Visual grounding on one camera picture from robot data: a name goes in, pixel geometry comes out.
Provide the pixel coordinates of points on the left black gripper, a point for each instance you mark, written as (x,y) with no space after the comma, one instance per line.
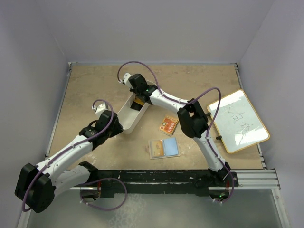
(117,129)

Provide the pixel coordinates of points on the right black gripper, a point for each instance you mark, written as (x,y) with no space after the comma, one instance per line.
(134,90)

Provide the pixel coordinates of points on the white oblong plastic tray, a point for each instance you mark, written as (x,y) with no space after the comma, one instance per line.
(129,117)

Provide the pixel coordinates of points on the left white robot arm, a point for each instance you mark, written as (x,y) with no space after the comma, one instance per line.
(38,184)

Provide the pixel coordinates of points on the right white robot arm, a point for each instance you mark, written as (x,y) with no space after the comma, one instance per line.
(193,121)

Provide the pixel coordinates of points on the black card in tray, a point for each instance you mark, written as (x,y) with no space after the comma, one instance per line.
(136,106)

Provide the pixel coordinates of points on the orange spiral notebook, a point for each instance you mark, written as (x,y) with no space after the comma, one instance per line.
(168,125)

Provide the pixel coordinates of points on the yellow framed whiteboard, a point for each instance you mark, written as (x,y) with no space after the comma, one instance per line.
(237,122)

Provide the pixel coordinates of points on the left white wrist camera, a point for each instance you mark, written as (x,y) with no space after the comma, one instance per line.
(99,109)

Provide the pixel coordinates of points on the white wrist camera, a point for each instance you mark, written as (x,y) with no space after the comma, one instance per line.
(99,109)
(125,80)

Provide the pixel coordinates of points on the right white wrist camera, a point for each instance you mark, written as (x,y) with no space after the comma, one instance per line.
(125,80)

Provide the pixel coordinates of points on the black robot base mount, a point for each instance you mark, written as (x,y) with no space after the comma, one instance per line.
(196,182)

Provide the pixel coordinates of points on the aluminium table frame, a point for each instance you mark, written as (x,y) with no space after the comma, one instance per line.
(251,205)

